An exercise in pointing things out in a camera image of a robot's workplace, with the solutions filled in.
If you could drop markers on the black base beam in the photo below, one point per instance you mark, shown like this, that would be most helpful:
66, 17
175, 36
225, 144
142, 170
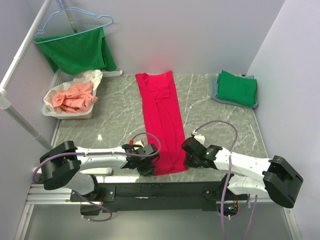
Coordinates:
152, 196

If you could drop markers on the hanging green t-shirt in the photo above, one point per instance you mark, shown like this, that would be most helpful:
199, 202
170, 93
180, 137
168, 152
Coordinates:
77, 53

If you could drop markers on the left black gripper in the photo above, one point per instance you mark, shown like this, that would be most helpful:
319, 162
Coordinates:
148, 171

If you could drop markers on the folded grey-blue t-shirt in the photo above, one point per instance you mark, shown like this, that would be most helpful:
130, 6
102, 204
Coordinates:
213, 84

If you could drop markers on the red t-shirt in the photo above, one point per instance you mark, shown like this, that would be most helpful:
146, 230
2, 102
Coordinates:
162, 118

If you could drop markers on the white laundry basket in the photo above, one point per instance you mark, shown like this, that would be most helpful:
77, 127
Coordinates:
62, 81

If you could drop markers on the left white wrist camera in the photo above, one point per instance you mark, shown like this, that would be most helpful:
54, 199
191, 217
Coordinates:
137, 143

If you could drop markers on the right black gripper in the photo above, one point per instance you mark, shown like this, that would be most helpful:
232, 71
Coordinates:
189, 164

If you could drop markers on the peach t-shirt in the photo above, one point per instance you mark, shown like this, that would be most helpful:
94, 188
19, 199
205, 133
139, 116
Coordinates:
78, 98

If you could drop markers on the light blue wire hanger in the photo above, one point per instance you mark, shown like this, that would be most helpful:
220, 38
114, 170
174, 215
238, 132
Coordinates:
63, 7

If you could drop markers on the aluminium rail frame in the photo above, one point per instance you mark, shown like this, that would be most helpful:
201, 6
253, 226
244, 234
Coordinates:
38, 196

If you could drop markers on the folded green t-shirt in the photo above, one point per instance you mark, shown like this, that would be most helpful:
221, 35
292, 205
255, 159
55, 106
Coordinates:
237, 89

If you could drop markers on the white clothes rack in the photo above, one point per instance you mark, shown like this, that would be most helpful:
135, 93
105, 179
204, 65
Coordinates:
19, 151

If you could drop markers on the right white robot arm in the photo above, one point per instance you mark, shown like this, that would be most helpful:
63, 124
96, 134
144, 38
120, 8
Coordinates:
272, 178

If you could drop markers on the white cloth in basket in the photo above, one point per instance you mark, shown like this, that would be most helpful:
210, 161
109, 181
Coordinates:
76, 96

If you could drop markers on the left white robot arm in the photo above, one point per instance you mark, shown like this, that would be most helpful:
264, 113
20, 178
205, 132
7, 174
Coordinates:
64, 166

